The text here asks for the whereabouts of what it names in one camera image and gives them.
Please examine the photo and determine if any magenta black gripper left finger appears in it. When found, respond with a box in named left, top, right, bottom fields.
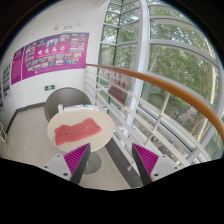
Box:
left=64, top=144, right=91, bottom=184

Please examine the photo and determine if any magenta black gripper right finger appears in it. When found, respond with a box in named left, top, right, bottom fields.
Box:
left=132, top=144, right=159, bottom=185

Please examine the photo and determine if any red folded towel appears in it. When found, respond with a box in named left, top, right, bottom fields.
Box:
left=54, top=118, right=102, bottom=146

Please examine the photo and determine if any round beige table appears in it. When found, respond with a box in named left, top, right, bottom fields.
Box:
left=47, top=107, right=114, bottom=174

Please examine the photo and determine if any white metal railing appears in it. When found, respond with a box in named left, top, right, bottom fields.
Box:
left=85, top=65, right=210, bottom=166

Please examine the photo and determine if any white box on table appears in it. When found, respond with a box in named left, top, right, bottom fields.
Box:
left=58, top=104, right=99, bottom=113

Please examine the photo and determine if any grey round-back chair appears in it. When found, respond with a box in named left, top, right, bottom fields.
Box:
left=44, top=87, right=90, bottom=121

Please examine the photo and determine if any orange wooden handrail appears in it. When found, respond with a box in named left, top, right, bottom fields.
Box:
left=92, top=64, right=224, bottom=143

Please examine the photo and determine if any green exit sign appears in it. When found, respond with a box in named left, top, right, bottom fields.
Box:
left=45, top=85, right=55, bottom=91

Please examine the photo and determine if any red white notice sign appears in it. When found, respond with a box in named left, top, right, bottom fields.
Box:
left=108, top=71, right=131, bottom=104

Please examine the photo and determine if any large magenta wall poster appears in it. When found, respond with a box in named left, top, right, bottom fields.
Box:
left=22, top=33, right=89, bottom=79

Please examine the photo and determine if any narrow magenta wall poster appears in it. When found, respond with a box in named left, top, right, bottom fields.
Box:
left=11, top=47, right=24, bottom=84

